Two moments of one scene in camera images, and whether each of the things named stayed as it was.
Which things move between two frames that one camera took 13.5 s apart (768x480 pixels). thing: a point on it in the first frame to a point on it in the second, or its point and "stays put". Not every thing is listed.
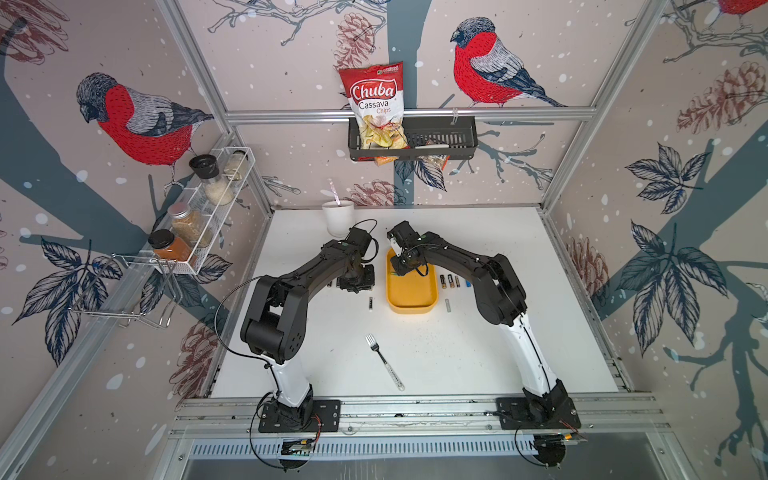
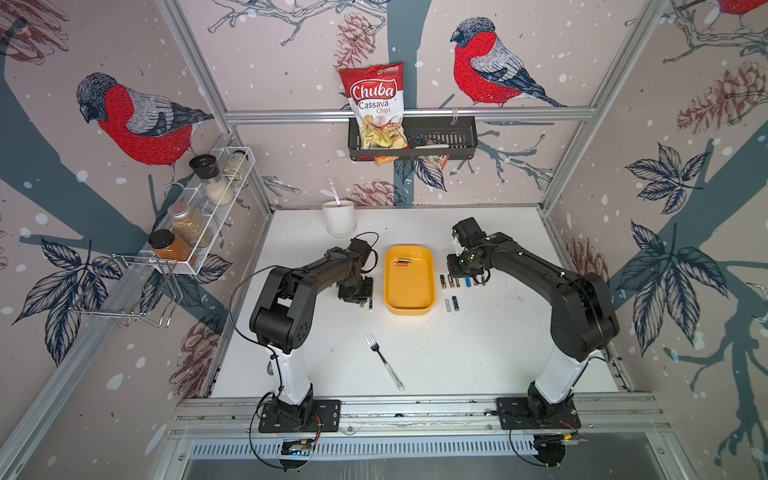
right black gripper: [397, 270] to [452, 271]
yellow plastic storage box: [411, 293] stays put
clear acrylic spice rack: [179, 242] stays put
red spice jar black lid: [167, 246] stays put
